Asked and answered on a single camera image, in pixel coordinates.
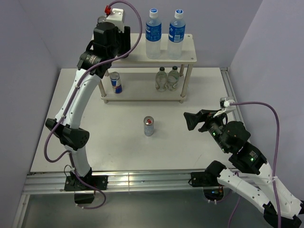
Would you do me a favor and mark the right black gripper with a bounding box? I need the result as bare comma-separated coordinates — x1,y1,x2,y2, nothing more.
182,108,230,152

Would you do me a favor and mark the black yellow can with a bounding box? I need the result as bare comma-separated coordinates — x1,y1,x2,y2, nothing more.
97,15,107,23

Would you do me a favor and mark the blue label water bottle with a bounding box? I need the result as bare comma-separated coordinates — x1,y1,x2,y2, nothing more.
145,8,162,59
167,9,186,60

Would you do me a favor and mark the blue silver energy can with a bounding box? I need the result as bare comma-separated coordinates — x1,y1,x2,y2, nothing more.
109,72,122,94

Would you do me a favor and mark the red tab silver can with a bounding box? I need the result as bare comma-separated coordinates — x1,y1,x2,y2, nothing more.
143,116,154,136

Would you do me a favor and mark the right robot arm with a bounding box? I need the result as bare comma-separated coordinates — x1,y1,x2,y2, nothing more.
183,110,304,228

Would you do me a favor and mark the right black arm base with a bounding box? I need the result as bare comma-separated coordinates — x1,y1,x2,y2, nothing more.
188,171,224,203

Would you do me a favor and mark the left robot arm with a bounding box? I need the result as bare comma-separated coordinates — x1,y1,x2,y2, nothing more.
45,22,131,190

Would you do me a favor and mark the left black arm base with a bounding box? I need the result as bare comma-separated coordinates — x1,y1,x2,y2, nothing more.
64,174,108,205

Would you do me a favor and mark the beige two-tier shelf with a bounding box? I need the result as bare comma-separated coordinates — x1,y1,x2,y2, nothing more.
98,34,197,103

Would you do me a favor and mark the right clear glass bottle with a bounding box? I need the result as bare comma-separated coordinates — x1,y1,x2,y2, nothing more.
166,66,180,91

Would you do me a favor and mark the clear glass bottle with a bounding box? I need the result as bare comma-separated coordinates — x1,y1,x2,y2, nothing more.
166,66,180,91
155,67,167,92

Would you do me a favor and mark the left clear glass bottle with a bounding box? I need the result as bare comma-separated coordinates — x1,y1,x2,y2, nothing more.
155,67,167,92

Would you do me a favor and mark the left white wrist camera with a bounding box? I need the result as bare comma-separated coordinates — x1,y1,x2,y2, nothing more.
105,6,125,33

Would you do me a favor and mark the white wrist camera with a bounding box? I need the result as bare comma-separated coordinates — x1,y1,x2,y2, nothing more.
105,6,125,33
213,97,236,118

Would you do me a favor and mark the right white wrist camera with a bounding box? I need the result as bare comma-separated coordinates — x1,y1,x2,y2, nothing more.
213,97,236,118

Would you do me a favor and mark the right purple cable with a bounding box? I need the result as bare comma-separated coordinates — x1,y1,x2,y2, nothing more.
227,101,282,228

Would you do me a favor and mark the aluminium front rail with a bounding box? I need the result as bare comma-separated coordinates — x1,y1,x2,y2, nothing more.
11,166,262,228

